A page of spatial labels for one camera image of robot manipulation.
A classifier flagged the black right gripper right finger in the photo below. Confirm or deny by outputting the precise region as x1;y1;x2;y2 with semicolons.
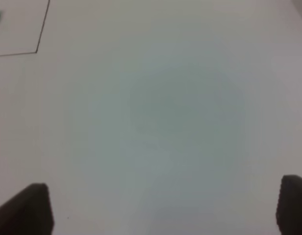
276;175;302;235

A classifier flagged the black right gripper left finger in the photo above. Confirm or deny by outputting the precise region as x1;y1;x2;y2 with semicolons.
0;183;54;235

